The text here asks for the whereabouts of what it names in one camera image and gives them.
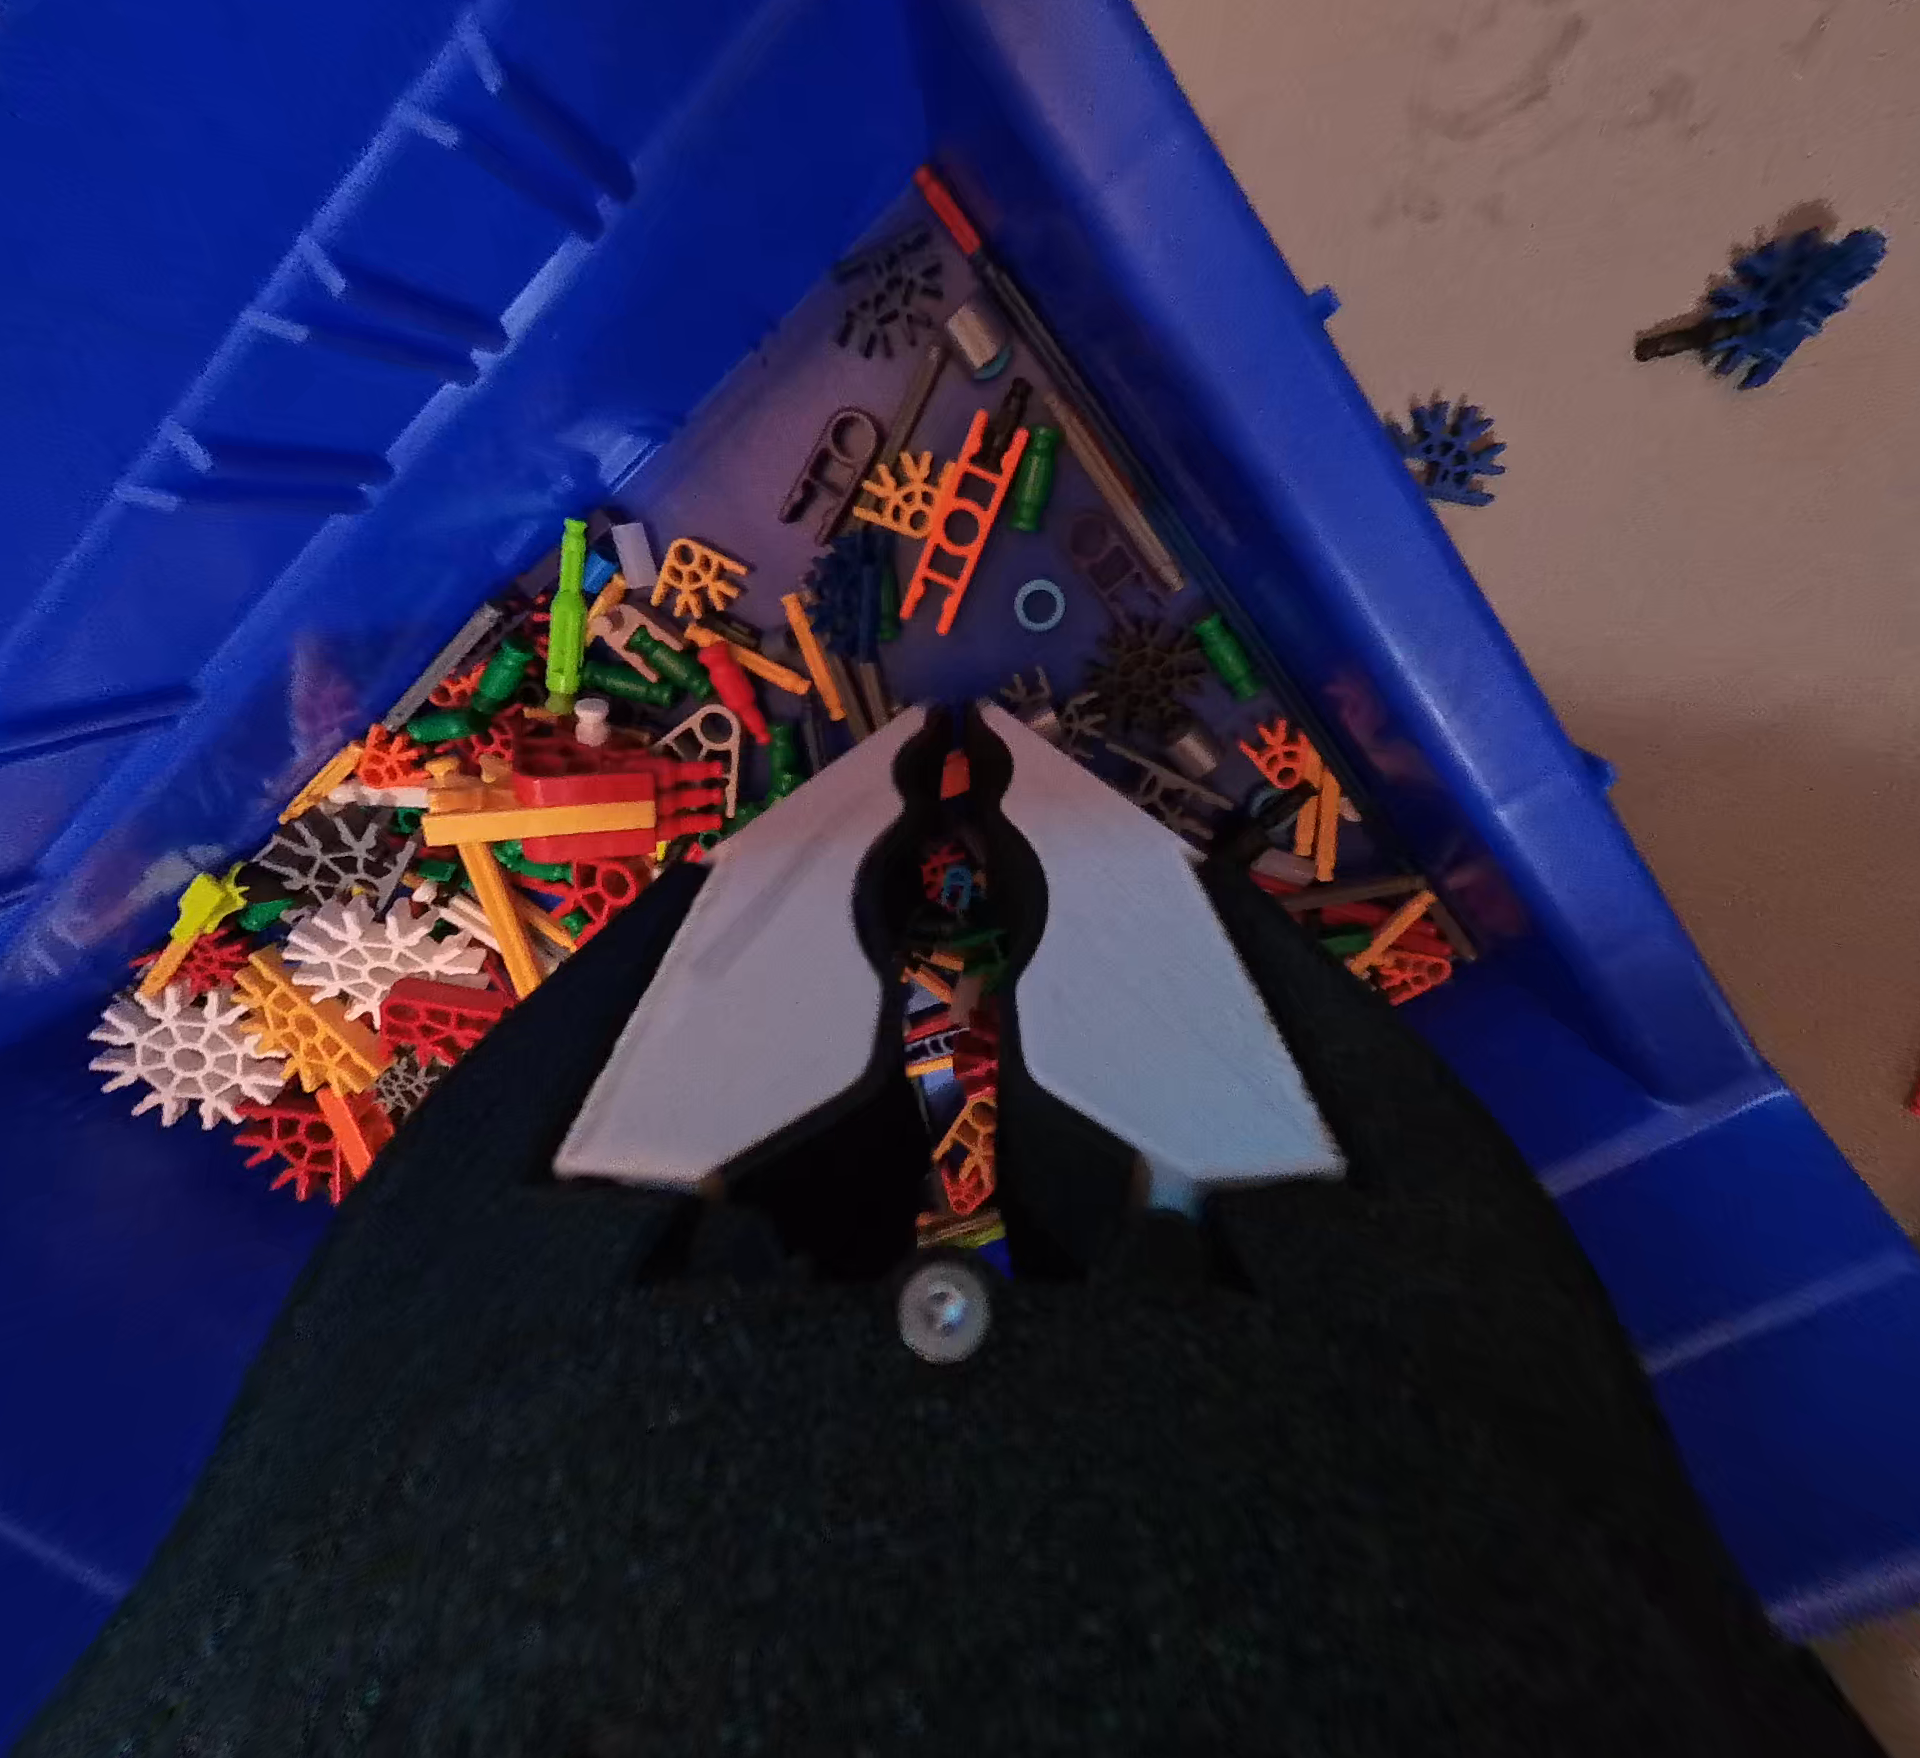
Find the blue snowflake connector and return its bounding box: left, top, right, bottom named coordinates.
left=1702, top=231, right=1890, bottom=388
left=1388, top=395, right=1507, bottom=505

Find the blue plastic storage bin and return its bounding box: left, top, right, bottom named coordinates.
left=0, top=0, right=1920, bottom=1707

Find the pile of colourful construction pieces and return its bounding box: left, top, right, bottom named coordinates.
left=87, top=166, right=1478, bottom=1241

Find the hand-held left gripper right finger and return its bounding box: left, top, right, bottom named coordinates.
left=964, top=701, right=1350, bottom=1218

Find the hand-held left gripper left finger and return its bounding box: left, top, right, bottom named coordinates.
left=553, top=706, right=954, bottom=1198

